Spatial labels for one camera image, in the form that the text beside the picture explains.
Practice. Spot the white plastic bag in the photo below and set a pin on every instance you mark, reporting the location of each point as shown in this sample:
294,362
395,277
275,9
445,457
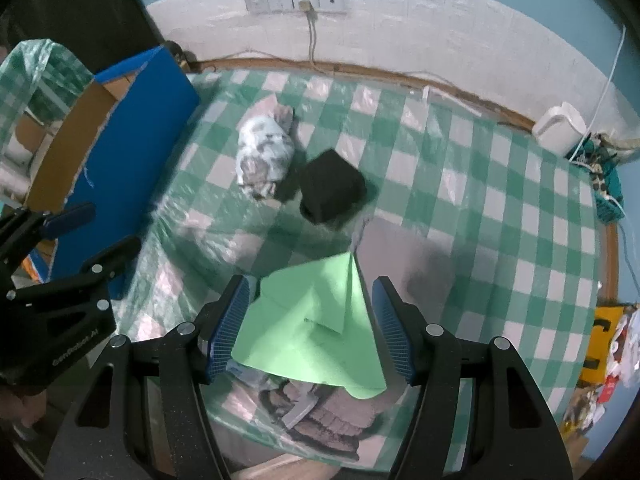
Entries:
625,355

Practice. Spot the blue cardboard box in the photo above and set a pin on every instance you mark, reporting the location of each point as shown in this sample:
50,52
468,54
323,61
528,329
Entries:
135,150

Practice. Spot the white plastic appliance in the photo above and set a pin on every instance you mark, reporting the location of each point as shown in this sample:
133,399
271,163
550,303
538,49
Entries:
557,127

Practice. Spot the beige power plug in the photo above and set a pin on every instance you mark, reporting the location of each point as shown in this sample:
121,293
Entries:
305,6

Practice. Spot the black cloth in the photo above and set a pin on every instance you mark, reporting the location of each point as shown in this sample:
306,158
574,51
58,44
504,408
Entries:
330,185

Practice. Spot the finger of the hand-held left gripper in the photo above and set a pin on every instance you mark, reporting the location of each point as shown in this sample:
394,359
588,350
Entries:
117,255
70,219

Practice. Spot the person's left hand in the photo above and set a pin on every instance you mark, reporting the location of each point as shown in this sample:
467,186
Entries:
22,405

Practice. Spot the yellow bag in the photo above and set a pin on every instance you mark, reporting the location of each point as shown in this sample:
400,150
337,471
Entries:
602,340

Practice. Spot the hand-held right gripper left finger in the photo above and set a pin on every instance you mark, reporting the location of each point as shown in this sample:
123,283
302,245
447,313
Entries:
229,327

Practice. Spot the blue plastic basket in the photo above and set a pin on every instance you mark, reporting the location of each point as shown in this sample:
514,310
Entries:
611,200

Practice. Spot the pale blue patterned sock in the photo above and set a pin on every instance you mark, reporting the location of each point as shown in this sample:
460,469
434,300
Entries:
262,150

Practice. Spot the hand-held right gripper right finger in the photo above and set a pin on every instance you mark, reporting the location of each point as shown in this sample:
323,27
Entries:
395,332

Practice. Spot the green cloth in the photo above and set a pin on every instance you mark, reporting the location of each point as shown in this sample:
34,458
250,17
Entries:
300,320

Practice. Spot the green checkered tablecloth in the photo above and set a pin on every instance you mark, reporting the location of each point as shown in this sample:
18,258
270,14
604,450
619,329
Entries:
450,160

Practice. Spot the dark cabinet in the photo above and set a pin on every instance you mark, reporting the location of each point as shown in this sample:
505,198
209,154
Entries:
60,0

